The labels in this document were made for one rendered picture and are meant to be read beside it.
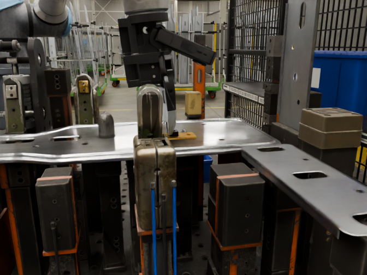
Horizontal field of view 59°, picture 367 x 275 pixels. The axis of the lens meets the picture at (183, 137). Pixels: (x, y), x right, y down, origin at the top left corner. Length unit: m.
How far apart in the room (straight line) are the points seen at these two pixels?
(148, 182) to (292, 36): 0.47
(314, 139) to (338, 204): 0.23
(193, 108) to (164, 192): 0.38
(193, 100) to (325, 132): 0.32
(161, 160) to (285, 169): 0.18
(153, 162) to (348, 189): 0.25
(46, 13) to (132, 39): 0.74
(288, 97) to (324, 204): 0.39
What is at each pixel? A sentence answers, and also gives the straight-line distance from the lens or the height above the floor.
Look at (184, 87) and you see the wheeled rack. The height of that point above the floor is 0.28.
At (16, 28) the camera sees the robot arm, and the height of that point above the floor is 1.23.
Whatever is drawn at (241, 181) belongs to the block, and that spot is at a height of 0.98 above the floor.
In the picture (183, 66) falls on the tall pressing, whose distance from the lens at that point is 7.86.
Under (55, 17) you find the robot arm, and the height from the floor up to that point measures 1.27.
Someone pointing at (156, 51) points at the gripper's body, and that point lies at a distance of 0.58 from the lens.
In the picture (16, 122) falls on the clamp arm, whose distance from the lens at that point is 0.81.
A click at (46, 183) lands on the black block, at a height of 0.99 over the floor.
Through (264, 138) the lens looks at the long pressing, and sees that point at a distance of 0.65.
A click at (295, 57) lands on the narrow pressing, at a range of 0.74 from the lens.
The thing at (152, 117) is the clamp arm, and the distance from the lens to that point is 0.48.
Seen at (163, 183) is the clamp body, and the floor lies 1.00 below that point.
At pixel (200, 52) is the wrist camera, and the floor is 1.16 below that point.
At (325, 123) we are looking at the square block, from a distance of 0.60.
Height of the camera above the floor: 1.17
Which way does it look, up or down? 16 degrees down
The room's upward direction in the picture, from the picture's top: straight up
